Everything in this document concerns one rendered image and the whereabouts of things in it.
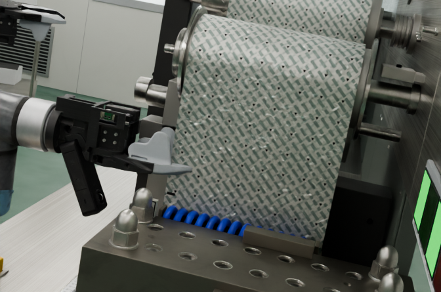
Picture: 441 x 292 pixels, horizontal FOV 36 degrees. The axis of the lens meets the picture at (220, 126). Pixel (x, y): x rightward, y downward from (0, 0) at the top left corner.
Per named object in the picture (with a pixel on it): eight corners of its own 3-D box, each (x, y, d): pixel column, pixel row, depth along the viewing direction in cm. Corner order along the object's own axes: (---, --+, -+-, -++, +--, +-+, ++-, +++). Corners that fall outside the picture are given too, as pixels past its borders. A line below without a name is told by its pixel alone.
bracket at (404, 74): (379, 73, 98) (382, 60, 98) (420, 81, 97) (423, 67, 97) (380, 77, 93) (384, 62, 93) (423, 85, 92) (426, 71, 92)
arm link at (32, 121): (13, 151, 98) (39, 140, 106) (42, 158, 97) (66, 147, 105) (19, 100, 96) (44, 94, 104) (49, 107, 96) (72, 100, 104)
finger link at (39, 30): (63, 43, 144) (18, 35, 142) (67, 16, 142) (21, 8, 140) (61, 47, 141) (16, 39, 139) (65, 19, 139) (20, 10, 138)
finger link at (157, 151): (192, 140, 93) (128, 126, 94) (185, 182, 94) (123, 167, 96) (197, 136, 96) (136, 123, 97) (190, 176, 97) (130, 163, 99)
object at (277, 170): (162, 213, 99) (183, 90, 96) (321, 251, 96) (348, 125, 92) (161, 214, 99) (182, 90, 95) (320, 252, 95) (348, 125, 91)
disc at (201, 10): (195, 97, 109) (210, 5, 106) (197, 98, 109) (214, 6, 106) (170, 110, 95) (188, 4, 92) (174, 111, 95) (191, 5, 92)
